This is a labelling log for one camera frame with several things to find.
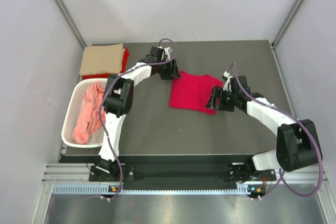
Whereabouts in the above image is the white plastic laundry basket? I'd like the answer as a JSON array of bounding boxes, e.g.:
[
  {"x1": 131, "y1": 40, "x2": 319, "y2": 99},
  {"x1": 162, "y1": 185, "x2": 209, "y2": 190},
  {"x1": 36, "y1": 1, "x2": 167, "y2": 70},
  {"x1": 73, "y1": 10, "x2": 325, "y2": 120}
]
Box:
[{"x1": 61, "y1": 78, "x2": 107, "y2": 148}]

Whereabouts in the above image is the crimson t shirt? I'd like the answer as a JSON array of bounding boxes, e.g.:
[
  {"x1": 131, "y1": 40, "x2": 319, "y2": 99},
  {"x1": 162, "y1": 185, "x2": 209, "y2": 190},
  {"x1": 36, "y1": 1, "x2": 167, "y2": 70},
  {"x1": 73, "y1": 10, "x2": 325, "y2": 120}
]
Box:
[{"x1": 169, "y1": 71, "x2": 223, "y2": 115}]

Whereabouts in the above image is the folded beige t shirt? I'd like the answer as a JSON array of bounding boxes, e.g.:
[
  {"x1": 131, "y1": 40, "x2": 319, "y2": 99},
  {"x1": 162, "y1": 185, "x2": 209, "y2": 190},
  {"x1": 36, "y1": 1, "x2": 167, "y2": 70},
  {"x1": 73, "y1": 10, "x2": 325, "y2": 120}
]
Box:
[{"x1": 79, "y1": 44, "x2": 124, "y2": 76}]

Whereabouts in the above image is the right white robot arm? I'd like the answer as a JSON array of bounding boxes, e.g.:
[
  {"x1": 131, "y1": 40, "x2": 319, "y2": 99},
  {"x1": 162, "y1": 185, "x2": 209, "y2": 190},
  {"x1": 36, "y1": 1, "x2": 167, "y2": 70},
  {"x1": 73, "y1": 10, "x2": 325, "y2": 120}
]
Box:
[{"x1": 206, "y1": 86, "x2": 322, "y2": 180}]

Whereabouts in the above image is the aluminium frame post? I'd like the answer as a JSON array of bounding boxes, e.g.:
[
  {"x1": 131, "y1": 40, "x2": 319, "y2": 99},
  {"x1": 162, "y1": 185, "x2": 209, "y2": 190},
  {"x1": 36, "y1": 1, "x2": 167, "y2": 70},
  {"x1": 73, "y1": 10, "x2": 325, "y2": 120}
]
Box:
[
  {"x1": 54, "y1": 0, "x2": 86, "y2": 49},
  {"x1": 271, "y1": 0, "x2": 322, "y2": 49}
]

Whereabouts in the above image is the pink crumpled t shirt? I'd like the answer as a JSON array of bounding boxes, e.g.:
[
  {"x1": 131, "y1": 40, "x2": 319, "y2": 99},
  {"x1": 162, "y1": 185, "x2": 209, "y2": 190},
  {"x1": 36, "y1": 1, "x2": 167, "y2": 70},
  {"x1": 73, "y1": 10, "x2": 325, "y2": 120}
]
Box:
[{"x1": 72, "y1": 82, "x2": 105, "y2": 145}]

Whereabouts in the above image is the left aluminium frame post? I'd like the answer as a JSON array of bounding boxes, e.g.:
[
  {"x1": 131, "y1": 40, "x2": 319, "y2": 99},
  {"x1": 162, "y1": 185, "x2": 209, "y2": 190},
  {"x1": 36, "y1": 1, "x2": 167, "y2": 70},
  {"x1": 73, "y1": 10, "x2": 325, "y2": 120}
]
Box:
[{"x1": 54, "y1": 0, "x2": 86, "y2": 49}]

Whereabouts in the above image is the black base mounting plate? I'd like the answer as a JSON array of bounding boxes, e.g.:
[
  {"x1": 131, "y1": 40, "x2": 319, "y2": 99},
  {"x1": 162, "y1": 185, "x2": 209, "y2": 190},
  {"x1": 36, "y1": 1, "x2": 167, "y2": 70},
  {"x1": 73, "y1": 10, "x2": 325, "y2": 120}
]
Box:
[{"x1": 89, "y1": 155, "x2": 276, "y2": 191}]

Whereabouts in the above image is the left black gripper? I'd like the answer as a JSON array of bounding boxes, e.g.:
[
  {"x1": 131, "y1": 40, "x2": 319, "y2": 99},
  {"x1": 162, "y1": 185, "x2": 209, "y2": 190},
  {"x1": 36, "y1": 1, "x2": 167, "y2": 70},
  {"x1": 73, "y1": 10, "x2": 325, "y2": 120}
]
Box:
[{"x1": 157, "y1": 58, "x2": 181, "y2": 80}]

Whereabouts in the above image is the right aluminium frame post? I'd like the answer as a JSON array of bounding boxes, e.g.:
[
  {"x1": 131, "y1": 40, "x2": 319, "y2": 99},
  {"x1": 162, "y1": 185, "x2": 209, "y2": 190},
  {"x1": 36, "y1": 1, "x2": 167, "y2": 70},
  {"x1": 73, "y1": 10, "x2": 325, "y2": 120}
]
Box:
[{"x1": 271, "y1": 0, "x2": 322, "y2": 49}]

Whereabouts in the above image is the grey slotted cable duct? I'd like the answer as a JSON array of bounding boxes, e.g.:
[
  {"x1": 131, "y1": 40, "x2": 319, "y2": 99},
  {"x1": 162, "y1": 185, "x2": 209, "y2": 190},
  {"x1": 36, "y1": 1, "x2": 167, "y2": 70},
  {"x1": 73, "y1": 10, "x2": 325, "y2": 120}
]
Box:
[{"x1": 52, "y1": 183, "x2": 266, "y2": 195}]

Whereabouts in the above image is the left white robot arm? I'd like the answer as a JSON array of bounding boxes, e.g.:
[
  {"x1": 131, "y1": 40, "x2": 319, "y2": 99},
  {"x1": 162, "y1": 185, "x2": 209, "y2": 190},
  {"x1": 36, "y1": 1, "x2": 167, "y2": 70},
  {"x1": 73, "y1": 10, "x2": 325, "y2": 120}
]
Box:
[{"x1": 94, "y1": 59, "x2": 181, "y2": 180}]

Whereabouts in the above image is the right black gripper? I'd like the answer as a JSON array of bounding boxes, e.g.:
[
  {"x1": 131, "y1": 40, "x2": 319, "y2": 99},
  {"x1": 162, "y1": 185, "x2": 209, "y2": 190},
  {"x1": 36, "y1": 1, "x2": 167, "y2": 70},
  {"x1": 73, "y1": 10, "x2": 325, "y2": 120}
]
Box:
[{"x1": 205, "y1": 86, "x2": 238, "y2": 112}]

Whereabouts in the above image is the folded red t shirt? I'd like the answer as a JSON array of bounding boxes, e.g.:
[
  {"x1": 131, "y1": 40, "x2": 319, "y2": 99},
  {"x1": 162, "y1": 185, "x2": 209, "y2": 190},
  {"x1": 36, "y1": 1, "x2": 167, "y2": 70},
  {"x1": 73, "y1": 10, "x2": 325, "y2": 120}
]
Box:
[{"x1": 81, "y1": 48, "x2": 130, "y2": 80}]

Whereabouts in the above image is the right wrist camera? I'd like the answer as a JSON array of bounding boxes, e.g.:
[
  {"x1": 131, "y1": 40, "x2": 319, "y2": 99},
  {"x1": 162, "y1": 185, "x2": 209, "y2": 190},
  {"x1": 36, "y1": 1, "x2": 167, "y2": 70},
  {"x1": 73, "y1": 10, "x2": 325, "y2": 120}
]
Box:
[{"x1": 222, "y1": 70, "x2": 249, "y2": 95}]

